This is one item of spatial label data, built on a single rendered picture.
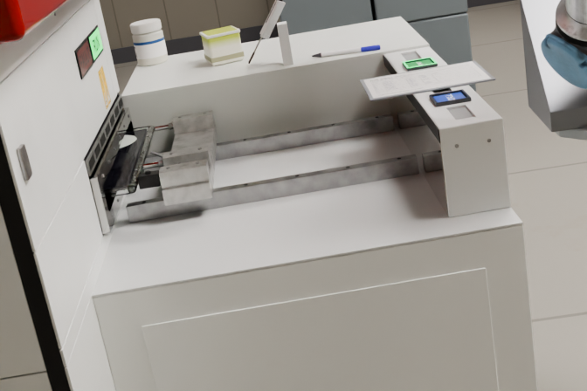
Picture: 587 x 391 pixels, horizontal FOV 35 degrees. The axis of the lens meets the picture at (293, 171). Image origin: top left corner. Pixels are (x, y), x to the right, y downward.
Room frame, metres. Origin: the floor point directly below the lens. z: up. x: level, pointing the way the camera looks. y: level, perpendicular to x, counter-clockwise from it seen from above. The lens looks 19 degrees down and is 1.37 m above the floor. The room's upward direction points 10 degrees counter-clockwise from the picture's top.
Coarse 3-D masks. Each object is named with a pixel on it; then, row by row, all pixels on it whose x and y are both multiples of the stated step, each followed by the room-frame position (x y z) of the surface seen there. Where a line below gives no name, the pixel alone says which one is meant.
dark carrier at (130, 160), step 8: (136, 136) 1.75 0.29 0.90; (144, 136) 1.75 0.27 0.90; (136, 144) 1.70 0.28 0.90; (120, 152) 1.66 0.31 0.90; (128, 152) 1.65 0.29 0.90; (136, 152) 1.64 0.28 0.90; (120, 160) 1.61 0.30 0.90; (128, 160) 1.60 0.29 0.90; (136, 160) 1.60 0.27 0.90; (112, 168) 1.56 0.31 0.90; (120, 168) 1.56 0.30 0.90; (128, 168) 1.55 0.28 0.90; (112, 176) 1.52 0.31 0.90; (120, 176) 1.51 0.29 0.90; (128, 176) 1.50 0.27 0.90; (104, 184) 1.49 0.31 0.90; (112, 184) 1.48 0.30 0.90; (120, 184) 1.47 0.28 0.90; (128, 184) 1.48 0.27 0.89
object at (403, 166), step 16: (384, 160) 1.51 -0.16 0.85; (400, 160) 1.50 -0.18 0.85; (416, 160) 1.50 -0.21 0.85; (288, 176) 1.51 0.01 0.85; (304, 176) 1.50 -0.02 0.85; (320, 176) 1.50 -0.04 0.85; (336, 176) 1.50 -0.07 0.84; (352, 176) 1.50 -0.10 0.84; (368, 176) 1.50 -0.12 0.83; (384, 176) 1.50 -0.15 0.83; (400, 176) 1.50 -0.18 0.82; (224, 192) 1.50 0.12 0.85; (240, 192) 1.50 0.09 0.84; (256, 192) 1.50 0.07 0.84; (272, 192) 1.50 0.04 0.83; (288, 192) 1.50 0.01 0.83; (304, 192) 1.50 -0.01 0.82; (128, 208) 1.50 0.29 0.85; (144, 208) 1.50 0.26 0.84; (160, 208) 1.50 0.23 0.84; (176, 208) 1.50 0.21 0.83; (192, 208) 1.50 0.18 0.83; (208, 208) 1.50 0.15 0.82
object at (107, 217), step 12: (120, 120) 1.73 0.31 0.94; (120, 132) 1.67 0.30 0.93; (108, 144) 1.57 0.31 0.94; (120, 144) 1.65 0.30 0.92; (108, 156) 1.52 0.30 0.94; (96, 168) 1.44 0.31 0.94; (108, 168) 1.49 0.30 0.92; (96, 180) 1.39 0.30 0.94; (96, 192) 1.39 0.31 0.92; (96, 204) 1.39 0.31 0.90; (108, 204) 1.46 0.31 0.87; (120, 204) 1.52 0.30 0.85; (108, 216) 1.41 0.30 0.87; (108, 228) 1.39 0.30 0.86
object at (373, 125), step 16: (304, 128) 1.78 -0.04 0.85; (320, 128) 1.77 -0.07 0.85; (336, 128) 1.77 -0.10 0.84; (352, 128) 1.77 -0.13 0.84; (368, 128) 1.77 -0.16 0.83; (384, 128) 1.77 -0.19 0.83; (224, 144) 1.77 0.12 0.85; (240, 144) 1.77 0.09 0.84; (256, 144) 1.77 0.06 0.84; (272, 144) 1.77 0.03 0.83; (288, 144) 1.77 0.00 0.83; (304, 144) 1.77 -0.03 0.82
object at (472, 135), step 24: (432, 120) 1.34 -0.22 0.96; (456, 120) 1.31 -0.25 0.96; (480, 120) 1.29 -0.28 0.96; (456, 144) 1.29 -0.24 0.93; (480, 144) 1.29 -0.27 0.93; (504, 144) 1.29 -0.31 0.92; (456, 168) 1.29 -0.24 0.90; (480, 168) 1.29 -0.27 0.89; (504, 168) 1.29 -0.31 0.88; (456, 192) 1.29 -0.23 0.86; (480, 192) 1.29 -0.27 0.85; (504, 192) 1.29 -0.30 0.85
